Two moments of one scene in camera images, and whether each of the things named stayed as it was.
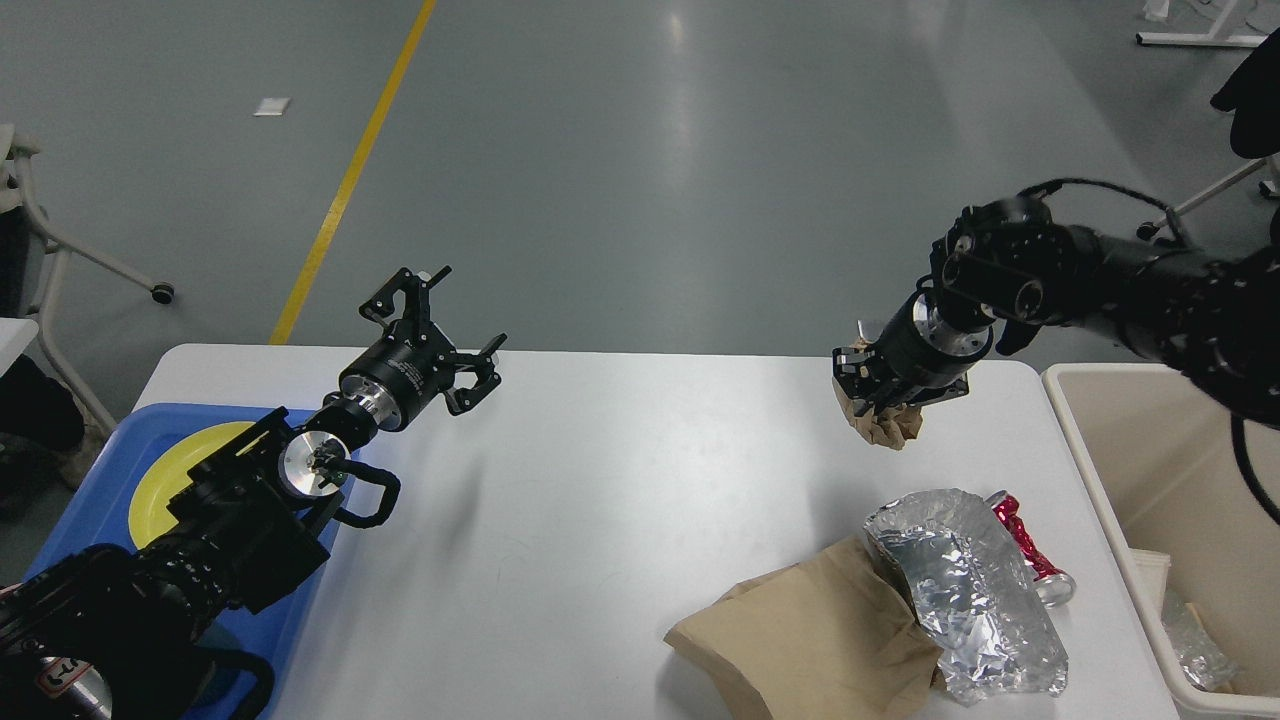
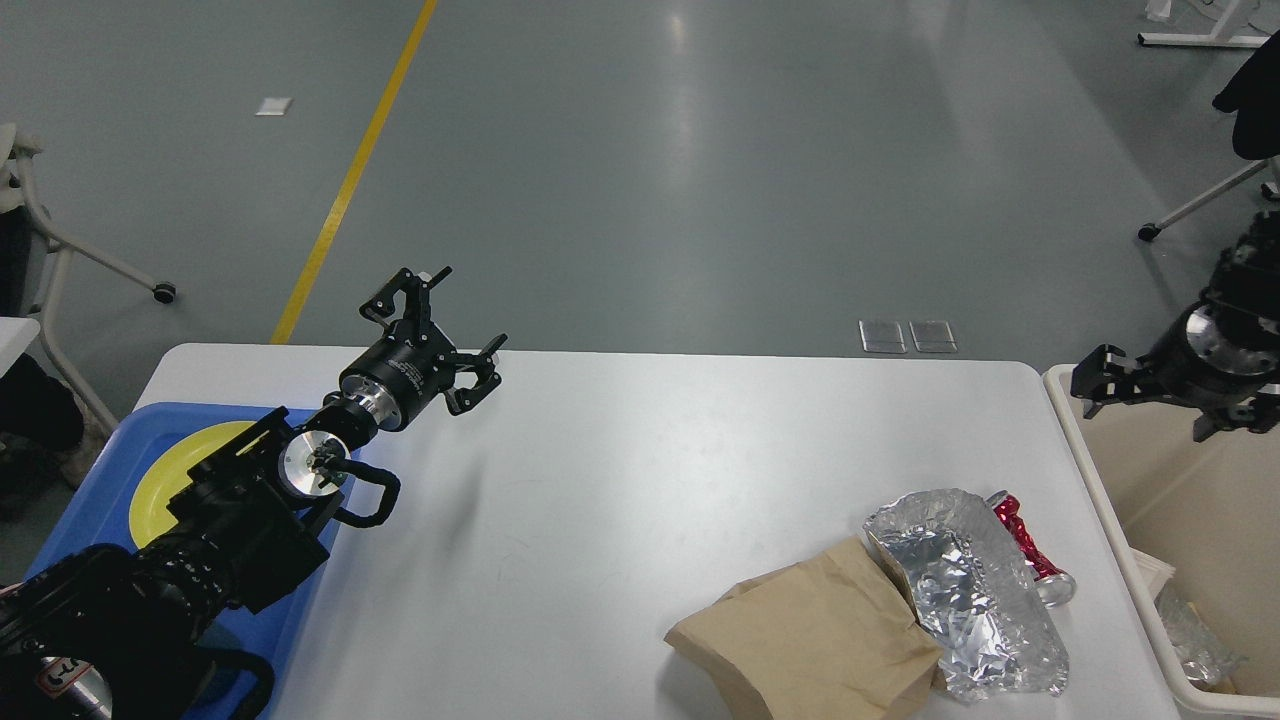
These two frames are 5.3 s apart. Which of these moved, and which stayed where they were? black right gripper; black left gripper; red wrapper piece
Moved: black right gripper
Stayed: black left gripper; red wrapper piece
